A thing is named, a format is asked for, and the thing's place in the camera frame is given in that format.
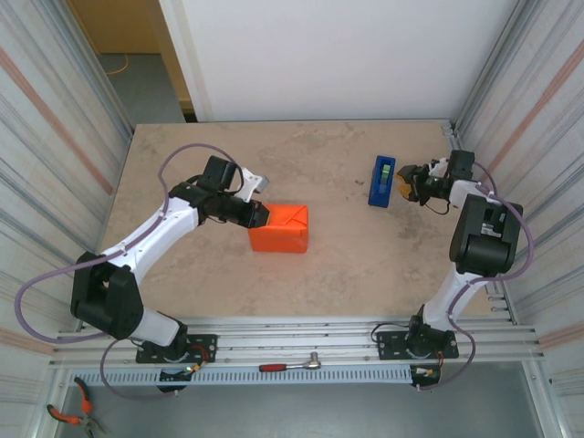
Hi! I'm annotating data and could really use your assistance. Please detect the orange wrapping paper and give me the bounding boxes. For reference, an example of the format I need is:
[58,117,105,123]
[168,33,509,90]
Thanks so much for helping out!
[247,203,310,255]

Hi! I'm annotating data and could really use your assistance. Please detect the blue tape dispenser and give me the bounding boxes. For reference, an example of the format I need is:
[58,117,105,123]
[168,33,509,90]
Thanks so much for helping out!
[367,155,397,209]

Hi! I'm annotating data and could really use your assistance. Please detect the yellow wooden door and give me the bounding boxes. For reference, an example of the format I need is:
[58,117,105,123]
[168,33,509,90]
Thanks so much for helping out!
[68,0,195,115]

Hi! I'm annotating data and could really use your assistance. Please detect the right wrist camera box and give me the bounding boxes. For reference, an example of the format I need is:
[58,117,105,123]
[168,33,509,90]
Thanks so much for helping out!
[427,158,453,180]

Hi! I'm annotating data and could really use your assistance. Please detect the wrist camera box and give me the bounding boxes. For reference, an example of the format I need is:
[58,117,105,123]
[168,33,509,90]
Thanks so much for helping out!
[427,158,453,180]
[235,167,271,203]

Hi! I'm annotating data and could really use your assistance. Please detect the aluminium side rail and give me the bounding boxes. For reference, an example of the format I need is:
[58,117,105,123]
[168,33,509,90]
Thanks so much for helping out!
[440,118,519,326]

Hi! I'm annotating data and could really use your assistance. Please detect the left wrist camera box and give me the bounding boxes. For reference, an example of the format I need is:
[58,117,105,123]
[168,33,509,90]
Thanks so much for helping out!
[235,167,271,203]

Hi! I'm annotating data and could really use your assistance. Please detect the aluminium rail frame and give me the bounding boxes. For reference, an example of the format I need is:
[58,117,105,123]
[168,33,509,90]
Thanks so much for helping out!
[49,316,547,371]

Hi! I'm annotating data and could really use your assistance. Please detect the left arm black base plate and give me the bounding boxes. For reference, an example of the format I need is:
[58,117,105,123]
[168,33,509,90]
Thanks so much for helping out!
[135,333,218,365]

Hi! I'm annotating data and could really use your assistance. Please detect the orange floor cable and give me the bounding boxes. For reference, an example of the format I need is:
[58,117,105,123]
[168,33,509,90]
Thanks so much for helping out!
[105,53,131,77]

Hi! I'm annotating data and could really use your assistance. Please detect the red handled ratchet wrench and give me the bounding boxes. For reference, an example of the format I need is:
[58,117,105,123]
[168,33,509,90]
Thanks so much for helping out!
[258,350,323,373]

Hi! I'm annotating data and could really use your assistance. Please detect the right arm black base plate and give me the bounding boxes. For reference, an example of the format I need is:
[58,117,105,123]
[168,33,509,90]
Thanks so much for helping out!
[376,328,460,361]

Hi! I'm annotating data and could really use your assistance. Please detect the grey slotted cable duct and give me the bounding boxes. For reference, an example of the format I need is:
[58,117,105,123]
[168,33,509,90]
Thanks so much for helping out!
[68,367,414,387]

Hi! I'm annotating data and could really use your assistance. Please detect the orange handled pliers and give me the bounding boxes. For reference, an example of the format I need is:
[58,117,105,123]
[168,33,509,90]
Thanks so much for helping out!
[47,376,109,435]

